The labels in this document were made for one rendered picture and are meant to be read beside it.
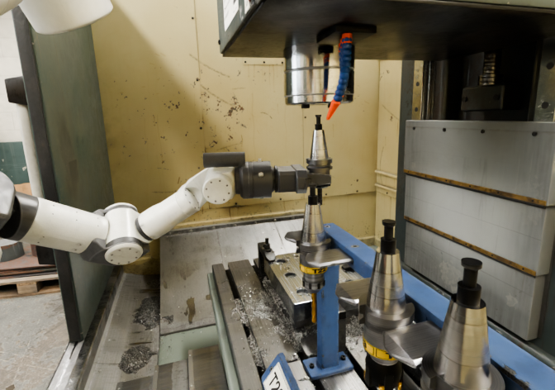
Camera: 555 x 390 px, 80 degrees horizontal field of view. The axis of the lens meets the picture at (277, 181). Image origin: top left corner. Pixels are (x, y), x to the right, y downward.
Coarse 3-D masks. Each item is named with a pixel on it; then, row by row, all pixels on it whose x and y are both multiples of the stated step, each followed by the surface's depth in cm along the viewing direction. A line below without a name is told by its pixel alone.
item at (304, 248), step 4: (300, 236) 61; (296, 240) 60; (300, 240) 60; (328, 240) 59; (296, 244) 60; (300, 244) 58; (304, 244) 58; (308, 244) 58; (316, 244) 58; (320, 244) 58; (324, 244) 57; (328, 244) 58; (296, 248) 61; (300, 248) 58; (304, 248) 57; (308, 248) 57; (312, 248) 57; (316, 248) 57; (320, 248) 57; (324, 248) 57; (328, 248) 58; (296, 252) 60; (300, 252) 60; (304, 252) 58; (308, 252) 58; (300, 256) 58; (304, 256) 58
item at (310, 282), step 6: (306, 276) 60; (312, 276) 59; (318, 276) 59; (306, 282) 60; (312, 282) 59; (318, 282) 60; (324, 282) 60; (306, 288) 60; (312, 288) 60; (318, 288) 59
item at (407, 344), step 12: (420, 324) 37; (432, 324) 37; (384, 336) 35; (396, 336) 35; (408, 336) 35; (420, 336) 35; (432, 336) 35; (384, 348) 34; (396, 348) 33; (408, 348) 33; (420, 348) 33; (408, 360) 32; (420, 360) 31
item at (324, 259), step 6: (312, 252) 56; (318, 252) 56; (324, 252) 56; (330, 252) 56; (336, 252) 56; (342, 252) 56; (306, 258) 55; (312, 258) 54; (318, 258) 54; (324, 258) 54; (330, 258) 54; (336, 258) 54; (342, 258) 54; (348, 258) 54; (312, 264) 53; (318, 264) 52; (324, 264) 52; (330, 264) 52; (336, 264) 53
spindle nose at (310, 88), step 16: (288, 48) 70; (304, 48) 68; (320, 48) 67; (336, 48) 67; (352, 48) 70; (288, 64) 71; (304, 64) 68; (320, 64) 67; (336, 64) 68; (352, 64) 71; (288, 80) 72; (304, 80) 69; (320, 80) 68; (336, 80) 68; (352, 80) 71; (288, 96) 73; (304, 96) 70; (320, 96) 69; (352, 96) 73
